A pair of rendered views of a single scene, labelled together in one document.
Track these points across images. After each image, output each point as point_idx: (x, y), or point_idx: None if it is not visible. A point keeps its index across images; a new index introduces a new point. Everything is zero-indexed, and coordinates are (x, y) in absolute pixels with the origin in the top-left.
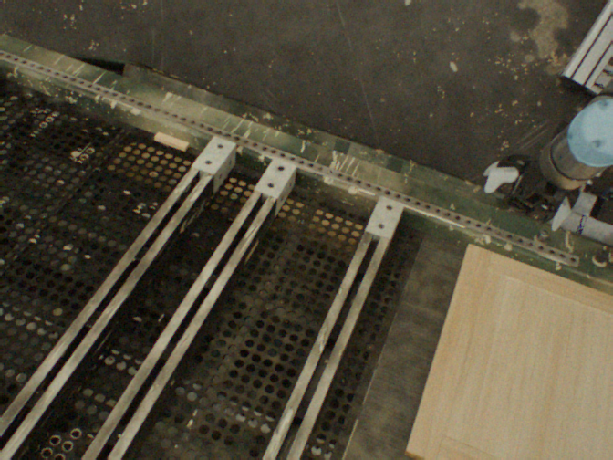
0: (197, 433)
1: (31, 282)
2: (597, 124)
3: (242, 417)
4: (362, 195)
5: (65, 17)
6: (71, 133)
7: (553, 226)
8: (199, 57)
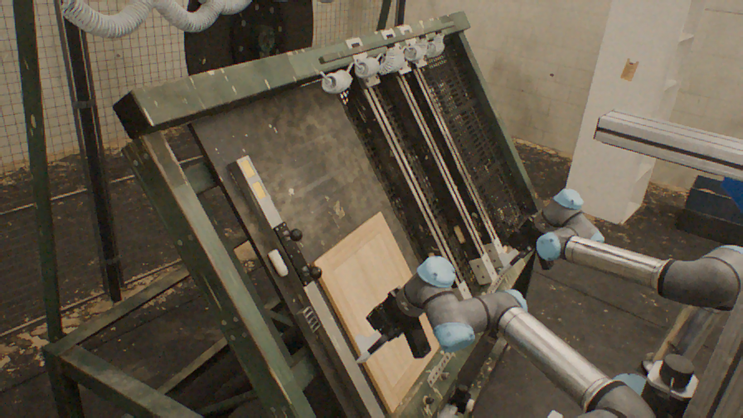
0: (405, 153)
1: (461, 154)
2: (574, 191)
3: None
4: None
5: (542, 310)
6: (499, 240)
7: (502, 252)
8: (522, 361)
